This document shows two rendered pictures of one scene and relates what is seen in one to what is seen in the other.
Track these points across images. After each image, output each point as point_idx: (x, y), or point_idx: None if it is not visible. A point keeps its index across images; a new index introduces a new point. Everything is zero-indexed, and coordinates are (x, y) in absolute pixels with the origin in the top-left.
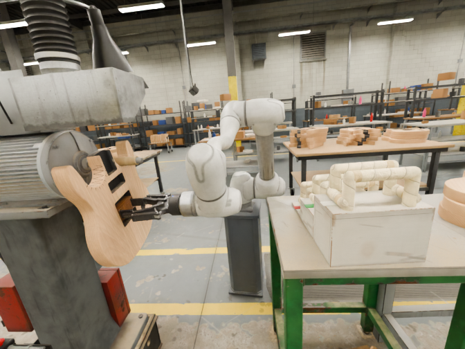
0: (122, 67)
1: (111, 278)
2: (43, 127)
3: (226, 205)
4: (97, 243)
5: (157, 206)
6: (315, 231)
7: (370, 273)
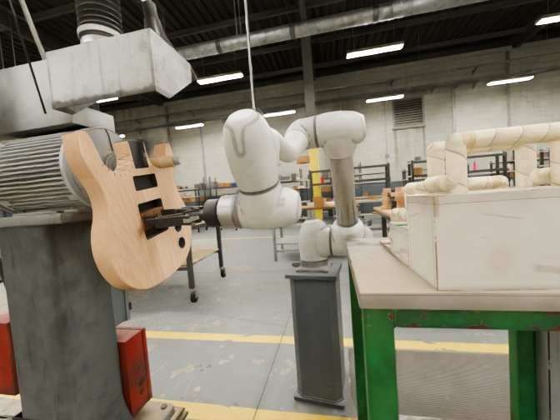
0: None
1: (132, 337)
2: (70, 102)
3: (278, 205)
4: (103, 242)
5: (190, 211)
6: (411, 252)
7: (512, 303)
